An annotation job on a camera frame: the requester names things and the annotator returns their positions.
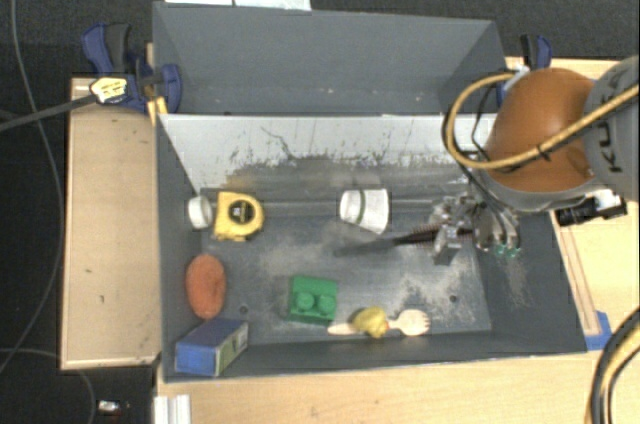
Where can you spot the small white cylinder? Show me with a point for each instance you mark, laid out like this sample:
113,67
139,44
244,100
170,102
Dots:
201,212

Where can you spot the yellow tape measure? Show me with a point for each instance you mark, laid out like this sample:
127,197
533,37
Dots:
239,215

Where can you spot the white plastic cup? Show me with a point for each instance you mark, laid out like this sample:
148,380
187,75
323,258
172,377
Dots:
365,210

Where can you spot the black cylinder on white bracket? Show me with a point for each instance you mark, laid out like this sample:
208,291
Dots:
582,212

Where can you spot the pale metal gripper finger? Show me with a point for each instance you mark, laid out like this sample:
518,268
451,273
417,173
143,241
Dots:
442,215
446,249

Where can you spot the orange-brown oval sponge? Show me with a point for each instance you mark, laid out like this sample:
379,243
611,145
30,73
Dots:
205,285

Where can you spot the yellow toy duck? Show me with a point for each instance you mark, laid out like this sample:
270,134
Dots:
371,321

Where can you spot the blue and green box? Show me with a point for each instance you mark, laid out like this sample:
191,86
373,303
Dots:
207,347

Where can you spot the pale wood board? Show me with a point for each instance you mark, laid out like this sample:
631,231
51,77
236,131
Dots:
112,232

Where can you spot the green toy brick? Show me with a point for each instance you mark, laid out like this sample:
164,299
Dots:
312,301

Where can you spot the grey metal bin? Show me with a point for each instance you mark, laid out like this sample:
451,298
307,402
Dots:
320,62

